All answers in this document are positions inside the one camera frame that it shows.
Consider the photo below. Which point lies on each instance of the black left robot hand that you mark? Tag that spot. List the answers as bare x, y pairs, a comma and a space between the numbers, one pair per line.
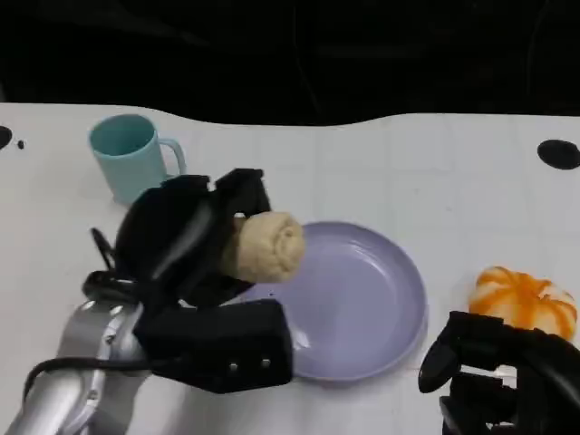
181, 244

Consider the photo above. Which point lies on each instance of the lilac plate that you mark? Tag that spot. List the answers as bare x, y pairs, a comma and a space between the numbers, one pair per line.
358, 299

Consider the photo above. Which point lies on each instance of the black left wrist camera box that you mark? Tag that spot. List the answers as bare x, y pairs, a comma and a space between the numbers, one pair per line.
222, 346

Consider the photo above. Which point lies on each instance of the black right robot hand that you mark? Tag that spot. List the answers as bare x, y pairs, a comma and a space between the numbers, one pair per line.
512, 376

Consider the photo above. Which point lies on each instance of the pale green mug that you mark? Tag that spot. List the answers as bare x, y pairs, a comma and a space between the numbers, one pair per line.
127, 158

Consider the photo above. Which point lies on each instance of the black round table grommet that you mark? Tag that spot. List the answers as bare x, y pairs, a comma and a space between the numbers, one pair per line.
3, 137
559, 154

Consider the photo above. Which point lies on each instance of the orange and white bread roll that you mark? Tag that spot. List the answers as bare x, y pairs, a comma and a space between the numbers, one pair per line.
525, 296

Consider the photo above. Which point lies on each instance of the beige towel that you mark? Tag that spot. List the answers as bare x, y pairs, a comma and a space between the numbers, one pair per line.
267, 249

